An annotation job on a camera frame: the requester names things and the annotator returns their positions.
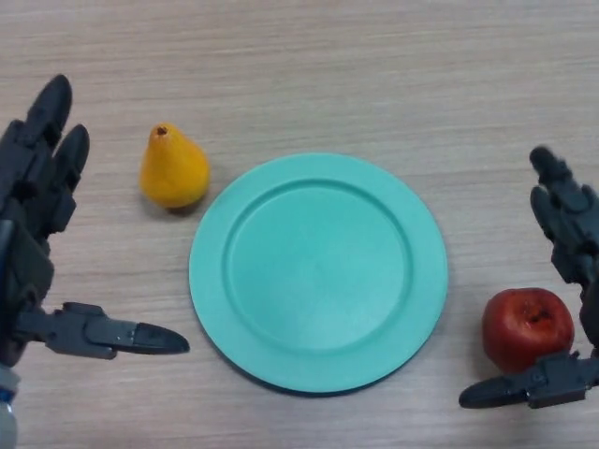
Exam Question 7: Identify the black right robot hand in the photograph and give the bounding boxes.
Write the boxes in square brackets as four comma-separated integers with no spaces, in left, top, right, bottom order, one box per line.
[458,146,599,411]

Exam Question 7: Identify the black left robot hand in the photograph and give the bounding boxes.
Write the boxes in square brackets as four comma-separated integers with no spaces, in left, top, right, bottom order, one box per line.
[0,73,191,370]

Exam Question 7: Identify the red apple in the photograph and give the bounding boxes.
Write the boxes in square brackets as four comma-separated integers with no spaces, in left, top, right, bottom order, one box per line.
[481,288,576,374]

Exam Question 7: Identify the green round plate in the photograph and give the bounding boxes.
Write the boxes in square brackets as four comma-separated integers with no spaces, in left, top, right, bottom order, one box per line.
[188,153,449,398]

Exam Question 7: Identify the yellow pear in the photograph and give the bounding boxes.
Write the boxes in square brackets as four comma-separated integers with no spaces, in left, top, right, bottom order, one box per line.
[139,123,211,210]

